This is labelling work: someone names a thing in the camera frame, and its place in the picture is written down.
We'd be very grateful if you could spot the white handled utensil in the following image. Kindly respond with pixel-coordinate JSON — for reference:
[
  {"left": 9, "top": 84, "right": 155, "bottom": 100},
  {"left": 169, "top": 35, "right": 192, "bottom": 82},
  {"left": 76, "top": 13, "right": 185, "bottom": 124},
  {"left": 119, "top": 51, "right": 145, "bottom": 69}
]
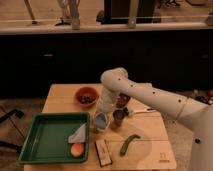
[{"left": 128, "top": 108, "right": 156, "bottom": 116}]

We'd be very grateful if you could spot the grey folded cloth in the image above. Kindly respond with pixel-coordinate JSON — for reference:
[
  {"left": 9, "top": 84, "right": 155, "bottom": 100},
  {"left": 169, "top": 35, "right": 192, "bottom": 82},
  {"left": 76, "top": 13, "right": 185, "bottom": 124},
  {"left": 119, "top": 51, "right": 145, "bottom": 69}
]
[{"left": 68, "top": 124, "right": 86, "bottom": 143}]

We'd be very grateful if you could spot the green plastic tray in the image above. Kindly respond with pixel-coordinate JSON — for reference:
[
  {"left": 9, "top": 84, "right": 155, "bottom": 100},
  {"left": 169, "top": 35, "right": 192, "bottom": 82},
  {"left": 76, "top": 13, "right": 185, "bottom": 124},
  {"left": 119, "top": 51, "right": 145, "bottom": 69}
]
[{"left": 19, "top": 112, "right": 90, "bottom": 164}]

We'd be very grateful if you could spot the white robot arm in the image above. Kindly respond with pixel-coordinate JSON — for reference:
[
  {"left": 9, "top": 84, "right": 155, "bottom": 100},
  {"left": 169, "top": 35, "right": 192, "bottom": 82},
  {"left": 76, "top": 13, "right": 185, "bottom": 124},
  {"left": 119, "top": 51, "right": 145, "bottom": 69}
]
[{"left": 96, "top": 68, "right": 213, "bottom": 171}]

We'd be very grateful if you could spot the orange bowl with dark contents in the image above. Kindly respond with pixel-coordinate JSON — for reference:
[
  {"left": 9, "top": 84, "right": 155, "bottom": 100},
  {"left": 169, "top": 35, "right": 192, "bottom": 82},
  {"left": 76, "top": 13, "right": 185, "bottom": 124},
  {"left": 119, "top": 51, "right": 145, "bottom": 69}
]
[{"left": 75, "top": 87, "right": 99, "bottom": 108}]

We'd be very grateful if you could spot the orange round fruit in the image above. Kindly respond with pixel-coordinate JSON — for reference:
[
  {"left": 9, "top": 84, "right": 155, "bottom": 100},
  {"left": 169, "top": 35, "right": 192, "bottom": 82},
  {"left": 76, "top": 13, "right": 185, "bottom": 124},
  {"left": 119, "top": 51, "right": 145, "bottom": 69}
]
[{"left": 71, "top": 143, "right": 84, "bottom": 157}]

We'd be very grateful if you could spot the black stand leg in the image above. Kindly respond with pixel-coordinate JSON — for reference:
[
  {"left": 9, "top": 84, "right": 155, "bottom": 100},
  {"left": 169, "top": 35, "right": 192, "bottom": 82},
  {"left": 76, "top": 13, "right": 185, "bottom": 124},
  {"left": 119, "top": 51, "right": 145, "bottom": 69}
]
[{"left": 0, "top": 109, "right": 24, "bottom": 153}]

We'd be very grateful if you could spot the green chili pepper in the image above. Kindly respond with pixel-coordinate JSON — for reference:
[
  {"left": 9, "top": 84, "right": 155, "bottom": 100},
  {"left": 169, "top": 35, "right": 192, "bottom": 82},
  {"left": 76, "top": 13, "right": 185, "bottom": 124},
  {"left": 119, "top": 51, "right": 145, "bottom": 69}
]
[{"left": 119, "top": 134, "right": 141, "bottom": 156}]

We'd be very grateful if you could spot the dark brown cup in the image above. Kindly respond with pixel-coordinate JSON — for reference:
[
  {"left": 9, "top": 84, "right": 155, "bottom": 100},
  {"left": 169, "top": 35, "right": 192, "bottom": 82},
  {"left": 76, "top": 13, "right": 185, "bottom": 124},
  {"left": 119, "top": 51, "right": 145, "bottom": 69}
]
[{"left": 116, "top": 93, "right": 131, "bottom": 108}]

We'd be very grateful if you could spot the black rectangular eraser block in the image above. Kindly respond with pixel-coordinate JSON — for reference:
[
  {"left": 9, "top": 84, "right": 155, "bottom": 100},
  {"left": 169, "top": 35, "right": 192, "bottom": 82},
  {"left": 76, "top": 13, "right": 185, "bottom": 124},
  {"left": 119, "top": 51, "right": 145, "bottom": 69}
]
[{"left": 95, "top": 139, "right": 112, "bottom": 167}]

